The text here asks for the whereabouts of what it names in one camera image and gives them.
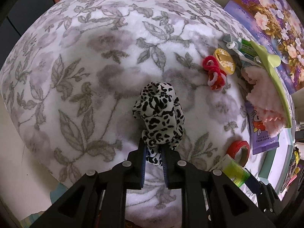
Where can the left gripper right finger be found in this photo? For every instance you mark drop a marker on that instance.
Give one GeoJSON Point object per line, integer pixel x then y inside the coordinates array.
{"type": "Point", "coordinates": [209, 198]}

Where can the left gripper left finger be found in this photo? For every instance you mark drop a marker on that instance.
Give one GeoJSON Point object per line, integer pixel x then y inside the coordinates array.
{"type": "Point", "coordinates": [97, 199]}

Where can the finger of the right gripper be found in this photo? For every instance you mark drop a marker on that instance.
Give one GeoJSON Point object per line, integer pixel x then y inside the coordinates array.
{"type": "Point", "coordinates": [268, 200]}

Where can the green tissue pack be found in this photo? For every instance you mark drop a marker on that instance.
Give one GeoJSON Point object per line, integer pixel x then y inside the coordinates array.
{"type": "Point", "coordinates": [232, 170]}

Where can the red tape roll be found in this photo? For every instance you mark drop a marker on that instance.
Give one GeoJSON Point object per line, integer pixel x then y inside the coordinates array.
{"type": "Point", "coordinates": [239, 151]}

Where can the pink fluffy cloth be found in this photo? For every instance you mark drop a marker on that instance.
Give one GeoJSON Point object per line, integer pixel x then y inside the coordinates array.
{"type": "Point", "coordinates": [265, 99]}

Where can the leopard print scrunchie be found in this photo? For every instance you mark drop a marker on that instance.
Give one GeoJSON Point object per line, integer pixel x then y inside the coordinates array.
{"type": "Point", "coordinates": [160, 109]}

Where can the gold round tin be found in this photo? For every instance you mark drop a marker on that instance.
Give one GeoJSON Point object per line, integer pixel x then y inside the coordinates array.
{"type": "Point", "coordinates": [225, 61]}

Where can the light green cloth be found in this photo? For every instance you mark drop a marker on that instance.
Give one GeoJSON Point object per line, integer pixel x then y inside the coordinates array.
{"type": "Point", "coordinates": [270, 63]}

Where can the blue face mask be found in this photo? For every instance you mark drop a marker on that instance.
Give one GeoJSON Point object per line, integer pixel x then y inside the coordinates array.
{"type": "Point", "coordinates": [231, 42]}

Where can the teal white shallow box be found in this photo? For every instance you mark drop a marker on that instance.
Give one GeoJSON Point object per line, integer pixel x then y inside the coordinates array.
{"type": "Point", "coordinates": [276, 162]}

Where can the floral grey white blanket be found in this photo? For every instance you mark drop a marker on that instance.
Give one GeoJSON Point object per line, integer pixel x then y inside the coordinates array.
{"type": "Point", "coordinates": [71, 81]}

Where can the green white tube package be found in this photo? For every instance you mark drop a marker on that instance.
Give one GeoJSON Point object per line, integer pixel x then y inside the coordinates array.
{"type": "Point", "coordinates": [247, 54]}

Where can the flower still-life painting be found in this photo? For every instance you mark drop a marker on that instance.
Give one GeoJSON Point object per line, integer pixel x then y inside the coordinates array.
{"type": "Point", "coordinates": [275, 25]}

